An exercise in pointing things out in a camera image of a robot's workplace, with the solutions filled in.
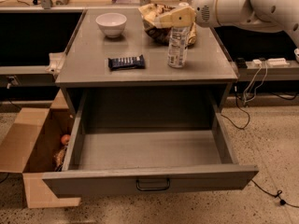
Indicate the dark blue snack bar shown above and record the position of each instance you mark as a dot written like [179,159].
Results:
[137,62]

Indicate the black drawer handle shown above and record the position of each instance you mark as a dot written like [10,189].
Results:
[152,185]

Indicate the white power strip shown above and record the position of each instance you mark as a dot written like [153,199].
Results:
[274,62]

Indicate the crumpled snack wrapper in box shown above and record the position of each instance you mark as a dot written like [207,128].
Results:
[58,158]

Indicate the white ceramic bowl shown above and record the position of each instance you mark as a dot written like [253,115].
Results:
[111,24]

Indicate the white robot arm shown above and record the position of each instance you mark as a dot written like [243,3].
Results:
[267,16]

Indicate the red apple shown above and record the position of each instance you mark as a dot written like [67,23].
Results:
[65,139]

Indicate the grey open top drawer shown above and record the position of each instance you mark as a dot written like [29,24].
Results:
[121,135]

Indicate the clear plastic water bottle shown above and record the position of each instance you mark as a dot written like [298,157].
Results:
[177,49]

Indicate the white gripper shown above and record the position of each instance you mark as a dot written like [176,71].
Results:
[204,11]

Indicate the brown cardboard box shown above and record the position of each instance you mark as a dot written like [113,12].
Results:
[29,146]

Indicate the grey metal cabinet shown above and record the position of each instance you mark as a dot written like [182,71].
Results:
[86,61]

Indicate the brown chip bag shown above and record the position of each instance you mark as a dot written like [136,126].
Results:
[148,14]

